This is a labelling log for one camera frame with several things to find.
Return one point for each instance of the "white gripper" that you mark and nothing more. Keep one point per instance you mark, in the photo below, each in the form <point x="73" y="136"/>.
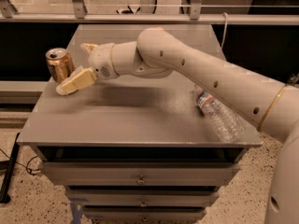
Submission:
<point x="100" y="61"/>

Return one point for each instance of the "orange soda can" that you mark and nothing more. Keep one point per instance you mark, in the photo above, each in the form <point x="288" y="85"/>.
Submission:
<point x="60" y="64"/>

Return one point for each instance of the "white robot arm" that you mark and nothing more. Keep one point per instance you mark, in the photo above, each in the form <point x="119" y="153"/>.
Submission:
<point x="269" y="105"/>

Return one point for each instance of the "grey metal railing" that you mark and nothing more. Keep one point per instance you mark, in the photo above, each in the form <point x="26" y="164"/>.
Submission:
<point x="258" y="12"/>

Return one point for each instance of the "grey drawer cabinet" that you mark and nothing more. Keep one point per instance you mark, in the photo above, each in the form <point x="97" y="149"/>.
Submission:
<point x="133" y="149"/>

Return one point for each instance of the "clear plastic water bottle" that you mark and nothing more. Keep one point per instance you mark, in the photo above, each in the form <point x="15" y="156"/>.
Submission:
<point x="225" y="123"/>

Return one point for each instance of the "black metal stand leg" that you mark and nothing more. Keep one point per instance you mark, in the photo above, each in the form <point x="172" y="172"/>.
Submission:
<point x="9" y="168"/>

